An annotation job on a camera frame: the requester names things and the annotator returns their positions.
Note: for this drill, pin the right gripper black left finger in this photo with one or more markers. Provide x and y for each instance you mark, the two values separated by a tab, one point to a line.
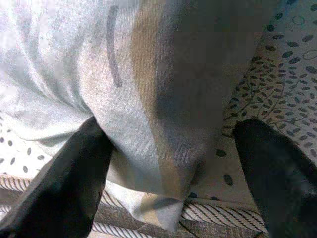
62	193

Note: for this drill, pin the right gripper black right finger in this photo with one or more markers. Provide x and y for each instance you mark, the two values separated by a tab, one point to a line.
280	183

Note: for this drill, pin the beige pillow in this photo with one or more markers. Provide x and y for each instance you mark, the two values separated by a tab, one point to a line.
148	99

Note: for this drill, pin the grey quilted mattress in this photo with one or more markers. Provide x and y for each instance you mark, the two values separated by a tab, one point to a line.
284	86

